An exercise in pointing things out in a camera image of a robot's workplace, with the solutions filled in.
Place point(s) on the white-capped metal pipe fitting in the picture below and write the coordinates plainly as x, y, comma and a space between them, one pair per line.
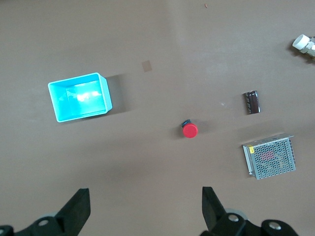
301, 41

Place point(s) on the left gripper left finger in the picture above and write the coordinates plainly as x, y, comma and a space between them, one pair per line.
73, 214

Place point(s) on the brown tape patch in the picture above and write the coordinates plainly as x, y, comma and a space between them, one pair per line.
147, 66

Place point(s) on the red push button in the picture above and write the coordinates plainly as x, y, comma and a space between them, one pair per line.
190, 131

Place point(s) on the cyan plastic box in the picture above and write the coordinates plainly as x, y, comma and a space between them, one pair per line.
81, 98

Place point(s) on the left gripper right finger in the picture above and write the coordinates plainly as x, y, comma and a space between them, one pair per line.
214, 214

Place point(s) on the metal mesh power supply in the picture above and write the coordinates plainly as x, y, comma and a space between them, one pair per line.
268, 157

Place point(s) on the dark brown cylindrical capacitor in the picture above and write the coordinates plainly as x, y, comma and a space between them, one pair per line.
253, 102

